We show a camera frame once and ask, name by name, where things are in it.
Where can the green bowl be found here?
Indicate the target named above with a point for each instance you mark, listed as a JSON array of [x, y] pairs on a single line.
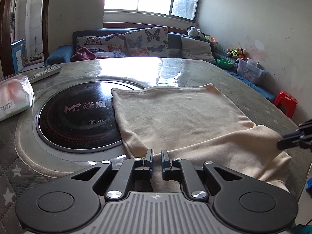
[[224, 63]]

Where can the blue corner sofa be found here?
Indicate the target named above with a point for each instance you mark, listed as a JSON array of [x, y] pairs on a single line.
[[175, 46]]

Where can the grey pillow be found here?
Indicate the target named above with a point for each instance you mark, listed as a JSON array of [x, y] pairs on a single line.
[[197, 50]]

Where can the red plastic stool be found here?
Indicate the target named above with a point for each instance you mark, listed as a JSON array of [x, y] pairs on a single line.
[[286, 102]]

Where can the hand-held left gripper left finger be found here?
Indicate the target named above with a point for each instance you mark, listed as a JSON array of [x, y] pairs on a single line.
[[149, 161]]

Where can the blue cabinet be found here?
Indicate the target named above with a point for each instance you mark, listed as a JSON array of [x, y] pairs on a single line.
[[17, 56]]

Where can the square butterfly print cushion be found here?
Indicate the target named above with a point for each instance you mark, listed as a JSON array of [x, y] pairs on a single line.
[[147, 41]]

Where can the brown plush toys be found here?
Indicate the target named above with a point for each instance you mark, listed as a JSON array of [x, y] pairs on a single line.
[[235, 53]]

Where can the colourful soft toy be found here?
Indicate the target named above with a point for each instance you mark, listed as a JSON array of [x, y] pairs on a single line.
[[211, 40]]

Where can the tissue pack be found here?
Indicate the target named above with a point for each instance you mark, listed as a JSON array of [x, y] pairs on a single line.
[[13, 97]]

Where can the pink cloth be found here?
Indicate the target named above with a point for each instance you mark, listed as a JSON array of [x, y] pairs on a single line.
[[84, 54]]

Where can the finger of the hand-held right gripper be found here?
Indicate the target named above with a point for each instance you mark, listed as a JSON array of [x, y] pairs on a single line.
[[290, 142]]

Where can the dark wooden door frame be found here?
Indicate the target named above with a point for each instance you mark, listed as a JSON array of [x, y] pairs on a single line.
[[4, 29]]

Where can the long butterfly print cushion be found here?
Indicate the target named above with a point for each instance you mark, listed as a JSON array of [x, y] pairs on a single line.
[[100, 42]]

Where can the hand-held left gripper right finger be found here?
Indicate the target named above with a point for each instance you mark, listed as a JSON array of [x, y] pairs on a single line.
[[165, 162]]

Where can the grey remote control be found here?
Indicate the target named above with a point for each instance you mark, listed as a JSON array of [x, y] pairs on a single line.
[[45, 73]]

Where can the panda plush toy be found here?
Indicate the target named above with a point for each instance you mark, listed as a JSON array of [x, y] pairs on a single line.
[[195, 32]]

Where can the cream garment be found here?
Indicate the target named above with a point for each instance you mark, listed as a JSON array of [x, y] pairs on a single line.
[[182, 117]]

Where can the clear plastic storage box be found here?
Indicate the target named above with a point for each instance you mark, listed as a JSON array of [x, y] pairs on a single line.
[[249, 70]]

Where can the black round induction cooktop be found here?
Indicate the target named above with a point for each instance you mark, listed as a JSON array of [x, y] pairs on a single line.
[[80, 117]]

